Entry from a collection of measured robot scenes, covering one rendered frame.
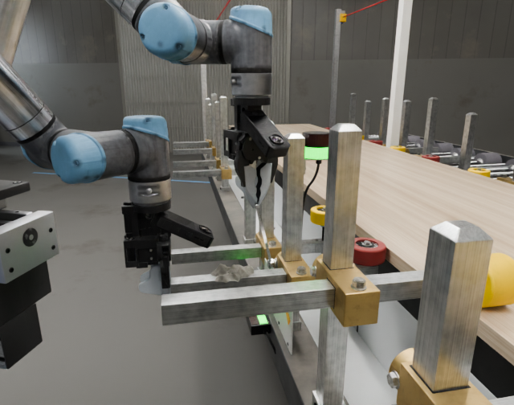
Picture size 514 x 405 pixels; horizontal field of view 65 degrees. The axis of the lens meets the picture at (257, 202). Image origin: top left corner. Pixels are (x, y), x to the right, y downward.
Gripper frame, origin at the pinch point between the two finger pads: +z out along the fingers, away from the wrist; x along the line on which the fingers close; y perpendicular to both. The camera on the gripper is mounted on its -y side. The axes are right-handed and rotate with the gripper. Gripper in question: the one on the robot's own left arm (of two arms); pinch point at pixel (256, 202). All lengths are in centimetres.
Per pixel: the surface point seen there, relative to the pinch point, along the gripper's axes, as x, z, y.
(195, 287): 13.0, 15.8, 1.8
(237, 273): 5.1, 13.8, -0.9
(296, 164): -8.1, -7.2, -1.9
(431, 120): -150, -4, 71
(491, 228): -55, 11, -17
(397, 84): -143, -22, 89
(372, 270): -21.9, 15.5, -11.3
